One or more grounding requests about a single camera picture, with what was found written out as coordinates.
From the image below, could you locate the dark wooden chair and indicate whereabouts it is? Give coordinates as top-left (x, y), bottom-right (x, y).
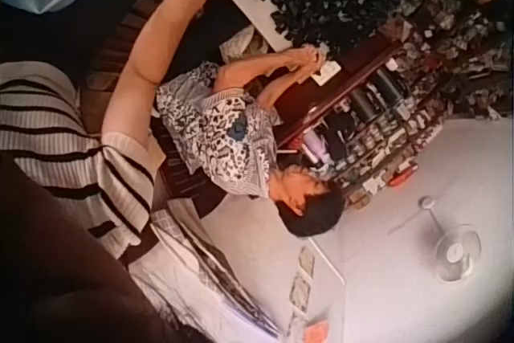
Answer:
top-left (151, 117), bottom-right (230, 218)
top-left (80, 0), bottom-right (161, 136)

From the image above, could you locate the white paper sheet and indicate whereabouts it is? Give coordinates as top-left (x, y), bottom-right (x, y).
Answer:
top-left (312, 59), bottom-right (343, 88)

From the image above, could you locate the dark red shelf with goods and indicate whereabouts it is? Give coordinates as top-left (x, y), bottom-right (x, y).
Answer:
top-left (272, 0), bottom-right (514, 212)

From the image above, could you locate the small framed picture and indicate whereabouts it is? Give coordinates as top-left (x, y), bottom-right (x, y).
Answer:
top-left (296, 246), bottom-right (317, 280)
top-left (287, 272), bottom-right (312, 316)

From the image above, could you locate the thin white rod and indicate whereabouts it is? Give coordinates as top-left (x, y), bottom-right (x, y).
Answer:
top-left (308, 236), bottom-right (347, 286)

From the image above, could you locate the checked white cloth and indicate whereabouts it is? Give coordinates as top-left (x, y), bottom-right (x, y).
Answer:
top-left (128, 198), bottom-right (283, 341)

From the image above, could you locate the white board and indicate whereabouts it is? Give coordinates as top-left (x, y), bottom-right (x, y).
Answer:
top-left (218, 0), bottom-right (299, 53)

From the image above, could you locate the white standing fan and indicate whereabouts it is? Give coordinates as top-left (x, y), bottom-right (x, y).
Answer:
top-left (387, 196), bottom-right (483, 284)

